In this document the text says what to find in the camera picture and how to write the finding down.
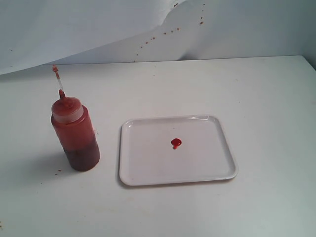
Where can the red sauce squeeze bottle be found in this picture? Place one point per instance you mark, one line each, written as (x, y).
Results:
(72, 124)

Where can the red sauce blob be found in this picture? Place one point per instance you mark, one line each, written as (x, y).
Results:
(176, 142)

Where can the white rectangular plastic tray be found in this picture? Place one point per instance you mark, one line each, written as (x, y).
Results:
(146, 156)

